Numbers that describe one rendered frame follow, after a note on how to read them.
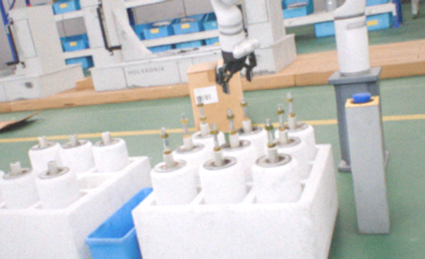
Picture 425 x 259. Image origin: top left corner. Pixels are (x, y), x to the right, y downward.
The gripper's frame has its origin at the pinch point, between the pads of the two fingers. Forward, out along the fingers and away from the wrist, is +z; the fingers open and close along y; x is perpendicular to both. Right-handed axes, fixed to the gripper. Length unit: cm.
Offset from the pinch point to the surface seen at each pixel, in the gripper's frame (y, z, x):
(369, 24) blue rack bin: -336, 176, -197
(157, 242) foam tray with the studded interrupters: 52, 0, 33
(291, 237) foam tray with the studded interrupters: 34, -5, 56
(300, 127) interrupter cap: 7.9, -6.1, 33.8
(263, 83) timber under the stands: -95, 88, -99
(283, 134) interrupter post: 18.3, -12.6, 38.6
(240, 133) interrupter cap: 18.5, -4.8, 23.1
